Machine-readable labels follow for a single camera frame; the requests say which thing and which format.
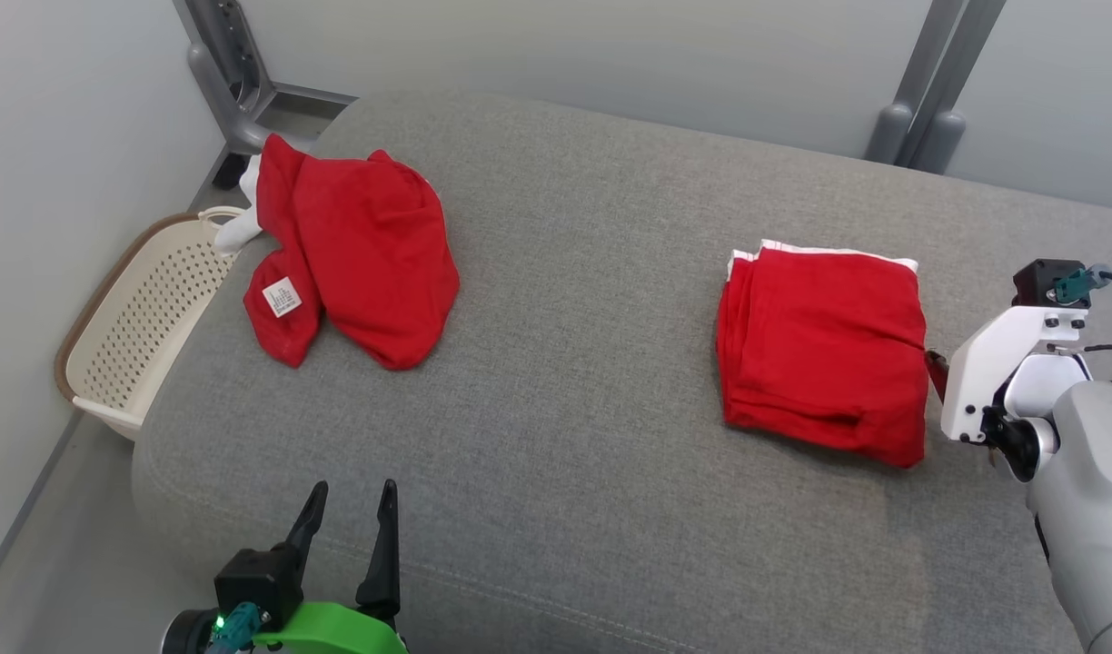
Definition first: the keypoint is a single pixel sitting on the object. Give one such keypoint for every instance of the black frame foot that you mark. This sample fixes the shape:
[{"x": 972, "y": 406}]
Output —
[{"x": 229, "y": 173}]

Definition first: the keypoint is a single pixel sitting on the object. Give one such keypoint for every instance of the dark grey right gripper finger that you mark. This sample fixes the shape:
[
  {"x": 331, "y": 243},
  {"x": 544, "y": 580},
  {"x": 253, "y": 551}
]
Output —
[{"x": 938, "y": 372}]

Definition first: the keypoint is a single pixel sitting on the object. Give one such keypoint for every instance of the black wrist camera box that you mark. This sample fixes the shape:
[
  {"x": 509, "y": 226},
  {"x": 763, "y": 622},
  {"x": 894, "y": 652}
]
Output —
[
  {"x": 1033, "y": 282},
  {"x": 256, "y": 581}
]

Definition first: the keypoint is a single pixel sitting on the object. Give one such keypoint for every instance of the teal right camera connector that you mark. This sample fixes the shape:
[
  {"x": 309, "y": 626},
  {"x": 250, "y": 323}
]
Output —
[{"x": 1074, "y": 286}]

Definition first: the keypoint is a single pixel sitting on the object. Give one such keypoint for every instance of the grey metal frame bracket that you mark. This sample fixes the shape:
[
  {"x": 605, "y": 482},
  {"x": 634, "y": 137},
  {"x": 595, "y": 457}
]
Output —
[{"x": 238, "y": 82}]

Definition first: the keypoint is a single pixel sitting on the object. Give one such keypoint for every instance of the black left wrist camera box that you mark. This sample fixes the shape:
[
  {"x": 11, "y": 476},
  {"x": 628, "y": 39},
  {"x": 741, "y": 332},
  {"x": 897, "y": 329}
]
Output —
[{"x": 256, "y": 581}]

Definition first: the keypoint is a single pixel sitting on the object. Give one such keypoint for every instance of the grey metal post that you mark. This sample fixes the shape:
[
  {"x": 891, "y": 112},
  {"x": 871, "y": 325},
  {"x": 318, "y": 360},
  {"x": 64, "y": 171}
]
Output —
[
  {"x": 910, "y": 82},
  {"x": 956, "y": 100}
]

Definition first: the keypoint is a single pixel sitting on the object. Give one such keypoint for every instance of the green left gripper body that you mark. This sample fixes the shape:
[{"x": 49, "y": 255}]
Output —
[{"x": 329, "y": 631}]

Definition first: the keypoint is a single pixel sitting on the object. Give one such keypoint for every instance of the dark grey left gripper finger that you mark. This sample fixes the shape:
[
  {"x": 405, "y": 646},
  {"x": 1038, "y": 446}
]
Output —
[
  {"x": 309, "y": 527},
  {"x": 385, "y": 563}
]

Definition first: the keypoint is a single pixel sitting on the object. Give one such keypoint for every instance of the teal camera connector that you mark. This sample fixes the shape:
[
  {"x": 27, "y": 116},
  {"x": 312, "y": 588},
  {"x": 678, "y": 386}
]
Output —
[
  {"x": 238, "y": 629},
  {"x": 1074, "y": 286}
]

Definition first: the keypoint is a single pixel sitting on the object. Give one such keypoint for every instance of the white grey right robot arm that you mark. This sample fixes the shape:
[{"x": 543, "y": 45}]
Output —
[{"x": 1092, "y": 490}]

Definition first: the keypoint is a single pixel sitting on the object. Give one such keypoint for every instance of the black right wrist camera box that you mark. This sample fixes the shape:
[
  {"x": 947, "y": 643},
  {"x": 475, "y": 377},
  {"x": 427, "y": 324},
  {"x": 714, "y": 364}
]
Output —
[{"x": 1033, "y": 282}]

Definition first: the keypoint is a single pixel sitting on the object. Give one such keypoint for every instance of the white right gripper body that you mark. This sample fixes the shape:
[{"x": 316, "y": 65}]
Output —
[{"x": 983, "y": 363}]

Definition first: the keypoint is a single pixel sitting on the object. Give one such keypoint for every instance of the red jersey with white sleeves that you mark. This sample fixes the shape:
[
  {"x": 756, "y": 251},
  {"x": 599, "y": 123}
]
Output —
[{"x": 374, "y": 263}]

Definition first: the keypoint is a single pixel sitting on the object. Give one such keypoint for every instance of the red shorts with white trim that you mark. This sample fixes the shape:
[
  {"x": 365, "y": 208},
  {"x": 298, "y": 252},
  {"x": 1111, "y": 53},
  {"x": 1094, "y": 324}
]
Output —
[{"x": 819, "y": 354}]

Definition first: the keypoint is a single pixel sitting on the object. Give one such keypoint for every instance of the beige perforated laundry basket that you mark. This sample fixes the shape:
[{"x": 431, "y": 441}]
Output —
[{"x": 138, "y": 336}]

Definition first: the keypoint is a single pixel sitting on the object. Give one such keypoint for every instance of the teal left camera connector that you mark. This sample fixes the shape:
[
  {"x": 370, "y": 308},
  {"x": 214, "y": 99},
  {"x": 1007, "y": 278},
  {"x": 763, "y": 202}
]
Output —
[{"x": 238, "y": 629}]

